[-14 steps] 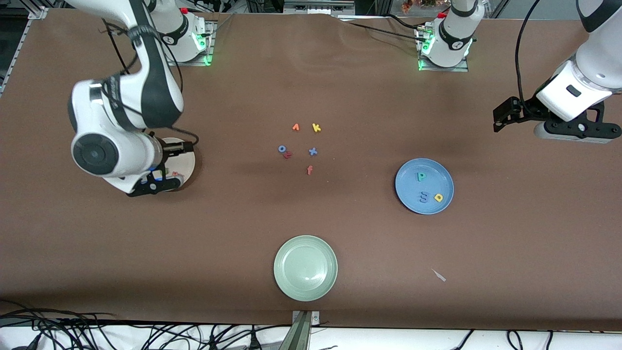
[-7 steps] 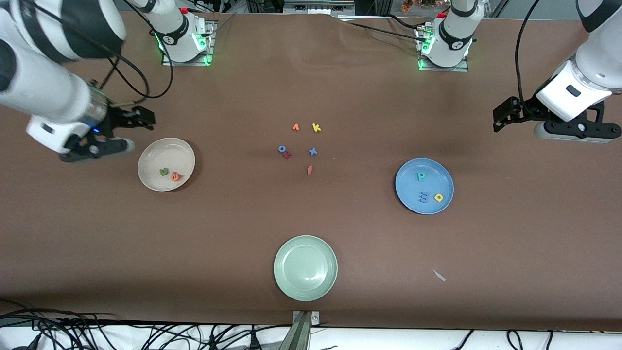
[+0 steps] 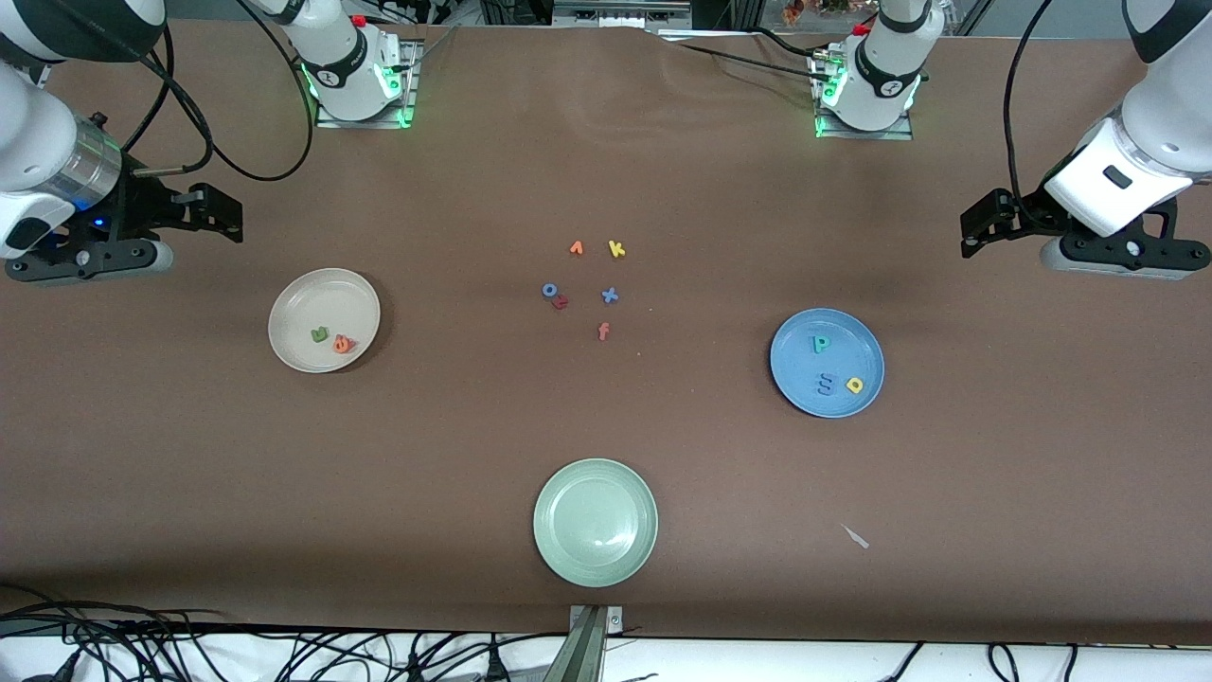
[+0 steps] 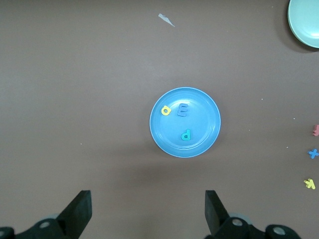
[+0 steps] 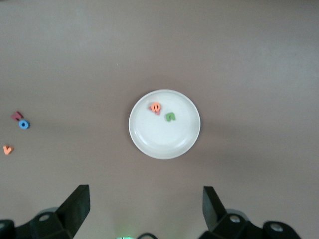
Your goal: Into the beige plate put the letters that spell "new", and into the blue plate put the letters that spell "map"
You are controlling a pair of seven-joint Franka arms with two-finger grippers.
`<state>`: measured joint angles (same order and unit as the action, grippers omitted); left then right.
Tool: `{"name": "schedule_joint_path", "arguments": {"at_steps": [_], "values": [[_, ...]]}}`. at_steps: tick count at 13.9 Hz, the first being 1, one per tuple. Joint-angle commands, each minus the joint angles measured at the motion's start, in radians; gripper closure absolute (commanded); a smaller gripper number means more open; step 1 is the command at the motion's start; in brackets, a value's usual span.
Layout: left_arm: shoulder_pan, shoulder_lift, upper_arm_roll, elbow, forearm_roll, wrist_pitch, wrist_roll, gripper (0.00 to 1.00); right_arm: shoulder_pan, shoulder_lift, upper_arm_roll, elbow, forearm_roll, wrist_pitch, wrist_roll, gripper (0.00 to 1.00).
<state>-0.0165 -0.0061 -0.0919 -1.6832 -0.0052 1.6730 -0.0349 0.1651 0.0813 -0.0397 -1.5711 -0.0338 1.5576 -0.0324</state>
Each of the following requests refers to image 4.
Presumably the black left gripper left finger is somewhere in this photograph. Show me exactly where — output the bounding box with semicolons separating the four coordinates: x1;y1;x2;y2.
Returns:
14;190;93;239

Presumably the teal foam letter p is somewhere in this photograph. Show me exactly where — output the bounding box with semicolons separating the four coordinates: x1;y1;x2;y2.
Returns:
180;128;192;141

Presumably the brown table cover sheet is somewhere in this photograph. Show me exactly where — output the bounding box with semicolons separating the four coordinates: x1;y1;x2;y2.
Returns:
0;0;319;239

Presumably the white paper scrap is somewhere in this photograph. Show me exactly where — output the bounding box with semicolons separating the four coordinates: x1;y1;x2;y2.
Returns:
158;13;176;27

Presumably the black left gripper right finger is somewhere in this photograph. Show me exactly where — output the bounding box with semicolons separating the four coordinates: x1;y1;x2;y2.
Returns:
205;190;265;239

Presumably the blue foam letter m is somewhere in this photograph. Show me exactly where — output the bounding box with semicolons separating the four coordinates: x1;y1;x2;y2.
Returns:
176;103;189;118

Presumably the green round plate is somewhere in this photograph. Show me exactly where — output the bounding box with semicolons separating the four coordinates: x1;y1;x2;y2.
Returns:
287;0;319;49

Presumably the blue round plate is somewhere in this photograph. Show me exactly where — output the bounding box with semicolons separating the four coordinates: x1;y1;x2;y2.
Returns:
149;87;222;158

